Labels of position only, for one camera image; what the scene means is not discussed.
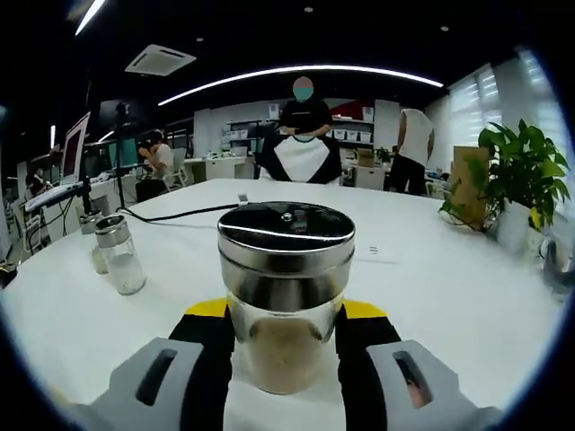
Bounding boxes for grey curved cushion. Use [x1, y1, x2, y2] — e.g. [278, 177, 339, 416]
[543, 237, 575, 295]

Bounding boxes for open laptop dark screen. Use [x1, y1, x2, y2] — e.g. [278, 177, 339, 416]
[24, 111, 93, 212]

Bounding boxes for green potted plant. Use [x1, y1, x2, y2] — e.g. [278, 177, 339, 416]
[438, 119, 571, 257]

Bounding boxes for tall brown-filled seasoning bottle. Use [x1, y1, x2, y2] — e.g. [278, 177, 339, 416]
[217, 200, 357, 396]

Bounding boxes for white office chair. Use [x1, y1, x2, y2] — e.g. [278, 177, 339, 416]
[164, 147, 188, 189]

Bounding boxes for shelving with white bins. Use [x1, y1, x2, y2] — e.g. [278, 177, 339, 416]
[226, 101, 376, 158]

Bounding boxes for long ceiling light strip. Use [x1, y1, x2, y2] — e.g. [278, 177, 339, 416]
[75, 0, 107, 36]

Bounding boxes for teal board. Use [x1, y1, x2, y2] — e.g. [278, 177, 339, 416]
[119, 136, 138, 168]

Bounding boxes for small white-filled seasoning bottle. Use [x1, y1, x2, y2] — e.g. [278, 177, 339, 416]
[93, 214, 147, 296]

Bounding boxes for black tripod stand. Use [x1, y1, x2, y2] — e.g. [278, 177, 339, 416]
[114, 101, 136, 212]

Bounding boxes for brown paper bag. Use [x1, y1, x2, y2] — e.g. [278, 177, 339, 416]
[450, 145, 490, 230]

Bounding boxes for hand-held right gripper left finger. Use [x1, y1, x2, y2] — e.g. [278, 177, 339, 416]
[74, 296, 234, 431]

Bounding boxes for chair with black-white shirt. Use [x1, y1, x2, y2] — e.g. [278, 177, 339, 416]
[253, 134, 345, 186]

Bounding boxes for black power cable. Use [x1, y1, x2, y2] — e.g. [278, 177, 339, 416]
[117, 192, 249, 224]

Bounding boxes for ceiling air conditioner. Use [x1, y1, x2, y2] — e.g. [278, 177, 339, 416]
[124, 43, 198, 77]

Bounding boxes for small beige-filled seasoning bottle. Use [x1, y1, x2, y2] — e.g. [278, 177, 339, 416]
[79, 208, 111, 276]

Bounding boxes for small white pot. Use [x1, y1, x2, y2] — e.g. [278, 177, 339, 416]
[527, 206, 547, 257]

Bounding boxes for white window blinds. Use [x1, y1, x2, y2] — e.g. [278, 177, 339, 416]
[448, 65, 502, 149]
[516, 47, 567, 158]

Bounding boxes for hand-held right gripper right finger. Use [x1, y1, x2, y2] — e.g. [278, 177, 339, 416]
[334, 299, 504, 431]

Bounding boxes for curved ceiling light strip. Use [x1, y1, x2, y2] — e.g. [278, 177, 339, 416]
[157, 65, 444, 107]

